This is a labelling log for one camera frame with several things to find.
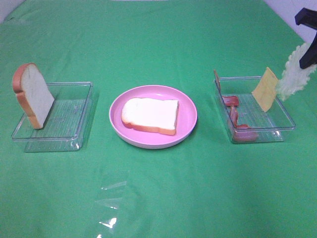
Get bread slice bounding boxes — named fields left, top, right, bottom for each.
left=12, top=63, right=54, bottom=129
left=121, top=98, right=179, bottom=135

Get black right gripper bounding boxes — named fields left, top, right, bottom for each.
left=295, top=8, right=317, bottom=69

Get yellow cheese slice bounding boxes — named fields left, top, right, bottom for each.
left=252, top=67, right=279, bottom=112

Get clear plastic tray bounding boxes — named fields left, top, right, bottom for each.
left=214, top=76, right=296, bottom=143
left=11, top=82, right=98, bottom=152

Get green lettuce leaf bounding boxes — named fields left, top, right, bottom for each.
left=275, top=43, right=317, bottom=101

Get left clear plastic tray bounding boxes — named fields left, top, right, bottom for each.
left=11, top=82, right=98, bottom=152

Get bacon strip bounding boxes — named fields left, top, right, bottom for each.
left=228, top=106, right=258, bottom=142
left=213, top=69, right=240, bottom=108

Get right clear plastic tray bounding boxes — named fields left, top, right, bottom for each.
left=214, top=76, right=296, bottom=143

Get pink round plate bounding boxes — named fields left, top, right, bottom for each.
left=109, top=85, right=198, bottom=149

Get green tablecloth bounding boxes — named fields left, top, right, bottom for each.
left=0, top=0, right=317, bottom=238

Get clear tape patch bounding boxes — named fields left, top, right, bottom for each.
left=94, top=170, right=129, bottom=238

